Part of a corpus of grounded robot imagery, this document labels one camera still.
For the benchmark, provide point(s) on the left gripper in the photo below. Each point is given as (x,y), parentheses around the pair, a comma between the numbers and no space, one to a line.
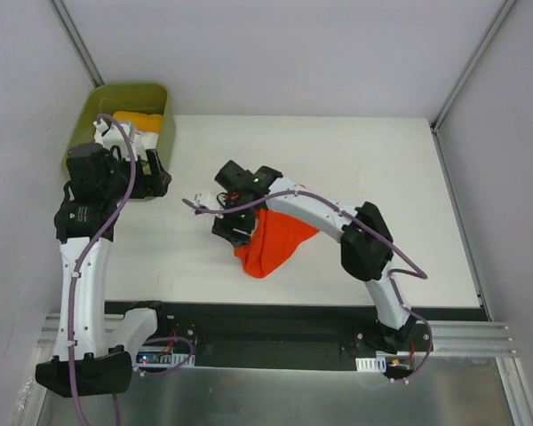
(152,176)

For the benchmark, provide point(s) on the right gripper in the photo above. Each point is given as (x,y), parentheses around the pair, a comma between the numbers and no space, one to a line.
(233,227)

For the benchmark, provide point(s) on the orange t shirt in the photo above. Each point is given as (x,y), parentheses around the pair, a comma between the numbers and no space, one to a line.
(275,239)

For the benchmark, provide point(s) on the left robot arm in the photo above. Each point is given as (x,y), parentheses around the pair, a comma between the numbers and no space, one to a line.
(86,359)

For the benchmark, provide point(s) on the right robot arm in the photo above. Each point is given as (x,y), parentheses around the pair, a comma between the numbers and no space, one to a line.
(365,242)

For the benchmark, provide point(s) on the rolled yellow t shirt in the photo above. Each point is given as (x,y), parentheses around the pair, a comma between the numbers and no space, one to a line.
(143,122)

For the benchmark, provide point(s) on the rolled white t shirt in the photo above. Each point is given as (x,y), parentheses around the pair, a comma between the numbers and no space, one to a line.
(149,139)

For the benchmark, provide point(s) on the green plastic basket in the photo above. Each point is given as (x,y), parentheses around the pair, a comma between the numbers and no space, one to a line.
(143,97)

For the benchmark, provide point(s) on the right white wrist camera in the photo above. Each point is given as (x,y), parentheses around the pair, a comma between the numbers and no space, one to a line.
(206,201)

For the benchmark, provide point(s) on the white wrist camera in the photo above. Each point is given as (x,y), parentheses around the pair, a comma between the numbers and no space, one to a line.
(107,134)
(206,201)

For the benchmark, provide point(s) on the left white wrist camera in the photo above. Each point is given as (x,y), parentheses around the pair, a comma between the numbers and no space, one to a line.
(107,134)

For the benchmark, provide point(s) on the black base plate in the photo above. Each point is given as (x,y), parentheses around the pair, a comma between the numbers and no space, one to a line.
(286,337)

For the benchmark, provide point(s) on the left aluminium corner post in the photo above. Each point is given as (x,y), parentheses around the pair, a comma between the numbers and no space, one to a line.
(75,38)

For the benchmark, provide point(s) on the aluminium corner post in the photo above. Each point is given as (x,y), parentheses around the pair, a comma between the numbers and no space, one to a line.
(75,38)
(488,37)

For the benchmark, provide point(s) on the aluminium rail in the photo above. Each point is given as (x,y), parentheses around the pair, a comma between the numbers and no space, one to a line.
(477,339)

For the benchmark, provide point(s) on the right aluminium corner post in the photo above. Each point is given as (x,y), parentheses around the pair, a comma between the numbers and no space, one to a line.
(488,37)

